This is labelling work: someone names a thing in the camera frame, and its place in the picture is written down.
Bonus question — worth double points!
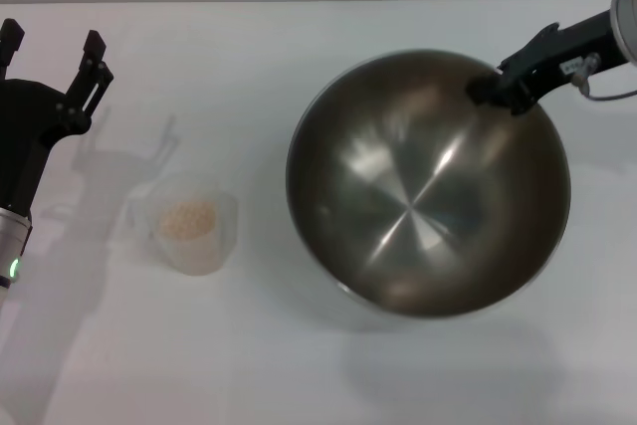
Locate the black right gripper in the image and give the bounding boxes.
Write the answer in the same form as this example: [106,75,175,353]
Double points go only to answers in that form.
[465,10,626,116]

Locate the white rice grains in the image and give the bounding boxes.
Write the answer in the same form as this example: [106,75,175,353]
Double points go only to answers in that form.
[159,199,219,242]

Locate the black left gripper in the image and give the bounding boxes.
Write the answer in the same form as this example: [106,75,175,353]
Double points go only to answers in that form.
[0,18,114,220]

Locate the clear plastic measuring cup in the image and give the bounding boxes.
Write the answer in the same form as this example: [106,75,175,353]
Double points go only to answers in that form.
[123,171,239,277]

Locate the stainless steel mixing bowl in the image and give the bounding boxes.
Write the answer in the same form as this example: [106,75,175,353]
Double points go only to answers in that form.
[285,49,571,319]

